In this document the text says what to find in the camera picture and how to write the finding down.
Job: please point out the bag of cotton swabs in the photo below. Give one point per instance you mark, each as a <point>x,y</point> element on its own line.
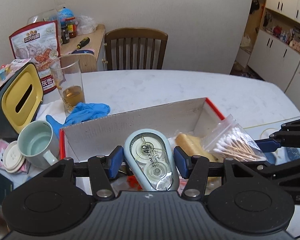
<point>230,142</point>

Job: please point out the dark green box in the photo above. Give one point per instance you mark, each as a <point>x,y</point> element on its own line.
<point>0,187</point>

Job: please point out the dark jar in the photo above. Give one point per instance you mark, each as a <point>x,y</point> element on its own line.
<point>65,36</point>

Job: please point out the light wooden side cabinet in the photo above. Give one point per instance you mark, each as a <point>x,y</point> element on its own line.
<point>97,42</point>

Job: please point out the white tote bag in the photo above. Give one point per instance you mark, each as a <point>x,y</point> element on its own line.
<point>245,41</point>

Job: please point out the blue and pink pad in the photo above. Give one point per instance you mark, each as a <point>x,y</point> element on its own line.
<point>85,52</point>

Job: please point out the clear plastic packet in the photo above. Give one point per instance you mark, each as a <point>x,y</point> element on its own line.
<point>37,17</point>

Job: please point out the red-lidded sauce jar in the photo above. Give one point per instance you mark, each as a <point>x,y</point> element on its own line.
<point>71,28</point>

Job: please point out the crumpled clear plastic bag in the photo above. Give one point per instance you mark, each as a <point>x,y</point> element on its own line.
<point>86,25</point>

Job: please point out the pale green mug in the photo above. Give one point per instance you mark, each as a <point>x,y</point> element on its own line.
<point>32,145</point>

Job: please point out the blue rubber glove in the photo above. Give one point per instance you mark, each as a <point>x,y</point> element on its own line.
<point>90,110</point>

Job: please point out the colourful candy packet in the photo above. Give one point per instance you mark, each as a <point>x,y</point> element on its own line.
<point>0,77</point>

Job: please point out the black and yellow screwdriver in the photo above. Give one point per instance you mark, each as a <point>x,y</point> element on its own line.
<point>83,41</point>

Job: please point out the red cardboard box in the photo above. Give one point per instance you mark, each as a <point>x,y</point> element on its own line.
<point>140,122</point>

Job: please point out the white wall cabinets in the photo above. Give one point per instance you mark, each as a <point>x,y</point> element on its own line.
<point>272,55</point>

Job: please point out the row of shelf trinkets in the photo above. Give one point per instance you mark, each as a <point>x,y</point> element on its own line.
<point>285,33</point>

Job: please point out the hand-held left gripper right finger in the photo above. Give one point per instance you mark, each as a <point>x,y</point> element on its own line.
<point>181,161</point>

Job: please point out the sponge cake slice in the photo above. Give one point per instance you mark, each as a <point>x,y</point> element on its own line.
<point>190,142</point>

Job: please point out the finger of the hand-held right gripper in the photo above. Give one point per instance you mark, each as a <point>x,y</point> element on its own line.
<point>267,145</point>
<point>285,170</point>

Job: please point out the dark tissue box yellow lid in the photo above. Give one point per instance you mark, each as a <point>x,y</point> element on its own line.
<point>20,97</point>

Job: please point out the red and white snack bag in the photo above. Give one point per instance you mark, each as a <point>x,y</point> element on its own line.
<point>32,45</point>

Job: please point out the pale blue correction tape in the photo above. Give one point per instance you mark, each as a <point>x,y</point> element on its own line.
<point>150,155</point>

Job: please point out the brown wooden chair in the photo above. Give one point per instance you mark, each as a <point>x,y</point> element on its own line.
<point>137,32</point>

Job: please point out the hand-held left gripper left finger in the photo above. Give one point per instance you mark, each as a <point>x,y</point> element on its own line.
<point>116,161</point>

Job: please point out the cream round cup lid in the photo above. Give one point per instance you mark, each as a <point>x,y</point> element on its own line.
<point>12,157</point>

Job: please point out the tall glass with tea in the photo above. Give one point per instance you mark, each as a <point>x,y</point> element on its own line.
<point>72,97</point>

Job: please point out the small blue globe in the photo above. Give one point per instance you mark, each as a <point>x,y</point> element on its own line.
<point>65,15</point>

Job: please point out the white paper napkin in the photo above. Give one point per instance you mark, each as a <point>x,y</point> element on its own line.
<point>50,108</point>

